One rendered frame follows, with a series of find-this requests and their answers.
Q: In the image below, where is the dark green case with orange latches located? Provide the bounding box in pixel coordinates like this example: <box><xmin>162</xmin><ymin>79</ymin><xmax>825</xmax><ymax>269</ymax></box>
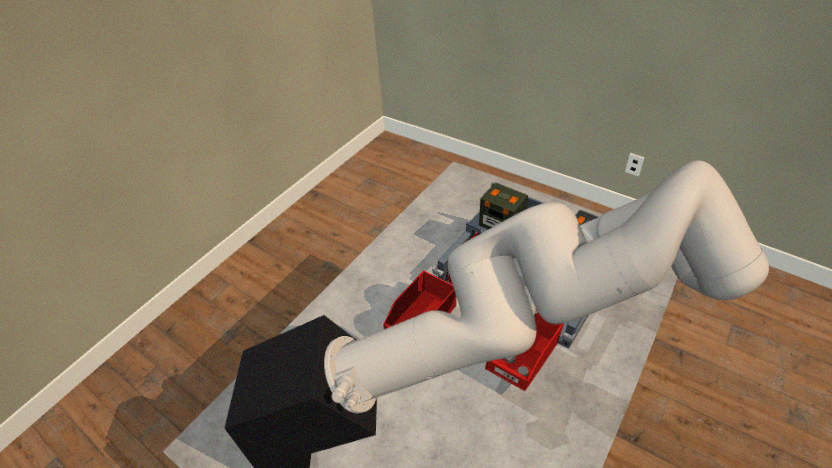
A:
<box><xmin>479</xmin><ymin>182</ymin><xmax>528</xmax><ymax>229</ymax></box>

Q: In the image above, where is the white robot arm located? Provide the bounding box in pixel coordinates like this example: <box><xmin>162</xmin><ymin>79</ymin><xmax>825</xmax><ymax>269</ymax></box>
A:
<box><xmin>324</xmin><ymin>160</ymin><xmax>769</xmax><ymax>414</ymax></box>

